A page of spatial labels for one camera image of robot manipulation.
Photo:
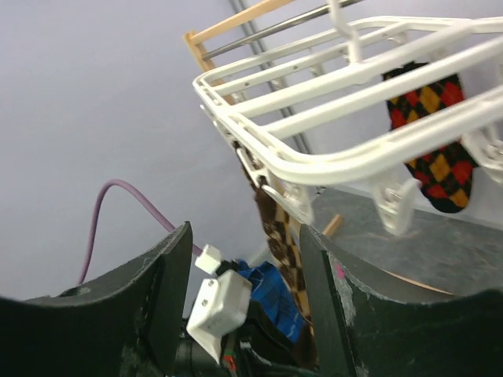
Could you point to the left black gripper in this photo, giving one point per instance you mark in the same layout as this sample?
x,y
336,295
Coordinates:
x,y
258,348

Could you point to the metal rack rod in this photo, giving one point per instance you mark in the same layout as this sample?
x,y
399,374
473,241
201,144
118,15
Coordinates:
x,y
274,29

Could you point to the white plastic clip hanger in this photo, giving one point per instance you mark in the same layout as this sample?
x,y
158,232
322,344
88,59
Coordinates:
x,y
313,112

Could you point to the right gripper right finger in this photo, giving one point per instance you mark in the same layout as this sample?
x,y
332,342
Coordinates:
x,y
368,322

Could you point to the brown yellow argyle sock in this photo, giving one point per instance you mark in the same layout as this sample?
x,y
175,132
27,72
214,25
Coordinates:
x,y
273,197

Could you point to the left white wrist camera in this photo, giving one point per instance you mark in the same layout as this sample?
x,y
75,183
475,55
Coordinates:
x,y
221,306

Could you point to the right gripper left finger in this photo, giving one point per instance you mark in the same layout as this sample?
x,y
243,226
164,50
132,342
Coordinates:
x,y
124,323

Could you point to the black red argyle sock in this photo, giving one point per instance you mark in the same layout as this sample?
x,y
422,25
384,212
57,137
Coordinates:
x,y
442,165

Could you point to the blue plaid shirt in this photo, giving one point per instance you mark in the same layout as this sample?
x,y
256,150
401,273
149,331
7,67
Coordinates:
x,y
270,291

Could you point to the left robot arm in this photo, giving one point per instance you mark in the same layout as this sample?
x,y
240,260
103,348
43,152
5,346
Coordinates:
x,y
228,334

